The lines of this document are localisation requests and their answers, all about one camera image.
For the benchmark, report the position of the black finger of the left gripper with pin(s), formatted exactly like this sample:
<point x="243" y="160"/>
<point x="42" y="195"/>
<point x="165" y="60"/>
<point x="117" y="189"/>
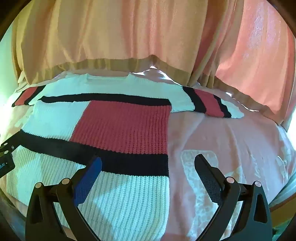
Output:
<point x="11" y="143"/>

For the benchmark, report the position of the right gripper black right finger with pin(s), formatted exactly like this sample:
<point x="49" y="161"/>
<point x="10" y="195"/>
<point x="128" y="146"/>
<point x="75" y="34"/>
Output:
<point x="254" y="220"/>

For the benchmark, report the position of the white red black knit sweater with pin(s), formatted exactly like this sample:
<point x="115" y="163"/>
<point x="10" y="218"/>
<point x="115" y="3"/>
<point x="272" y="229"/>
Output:
<point x="122" y="120"/>

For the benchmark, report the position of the pink patterned bed blanket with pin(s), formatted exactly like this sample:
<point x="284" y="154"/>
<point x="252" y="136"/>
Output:
<point x="250" y="149"/>

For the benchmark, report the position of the pink curtain with tan hem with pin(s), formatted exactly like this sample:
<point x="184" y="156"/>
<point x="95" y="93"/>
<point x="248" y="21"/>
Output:
<point x="242" y="47"/>

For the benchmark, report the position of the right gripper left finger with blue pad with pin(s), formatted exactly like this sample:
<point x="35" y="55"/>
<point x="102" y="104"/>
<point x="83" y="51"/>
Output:
<point x="42" y="221"/>

